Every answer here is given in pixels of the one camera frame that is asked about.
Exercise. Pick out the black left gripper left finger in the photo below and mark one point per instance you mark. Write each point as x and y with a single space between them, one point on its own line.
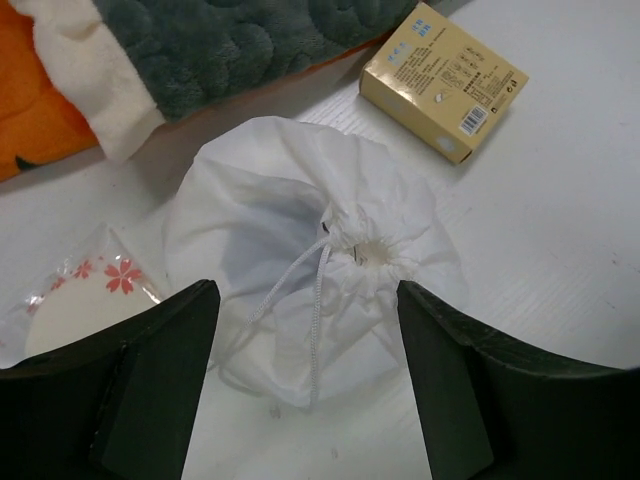
118 404

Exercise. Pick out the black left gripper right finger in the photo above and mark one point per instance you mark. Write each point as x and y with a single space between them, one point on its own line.
494 407

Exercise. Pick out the beige cardboard box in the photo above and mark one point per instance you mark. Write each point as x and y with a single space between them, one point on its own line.
441 83

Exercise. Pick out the grey cream fleece blanket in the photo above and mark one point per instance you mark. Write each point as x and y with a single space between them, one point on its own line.
129 67

